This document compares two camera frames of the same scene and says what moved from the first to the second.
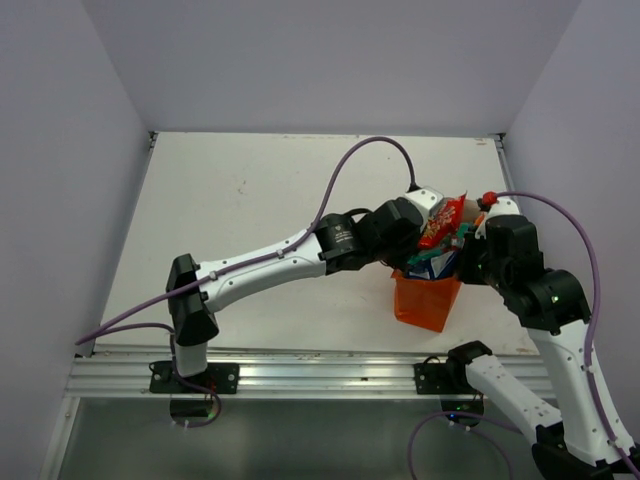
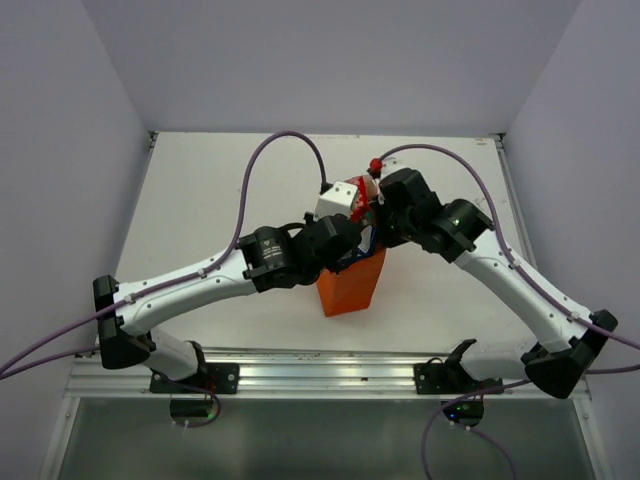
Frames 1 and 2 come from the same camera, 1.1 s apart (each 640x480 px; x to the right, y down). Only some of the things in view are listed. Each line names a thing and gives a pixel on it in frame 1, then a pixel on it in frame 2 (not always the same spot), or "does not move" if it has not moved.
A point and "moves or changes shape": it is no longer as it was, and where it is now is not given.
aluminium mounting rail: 303,374 does not move
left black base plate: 224,378 does not move
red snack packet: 443,222 moves or changes shape
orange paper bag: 424,302 to 353,288
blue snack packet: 438,267 moves or changes shape
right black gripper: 467,273 to 387,238
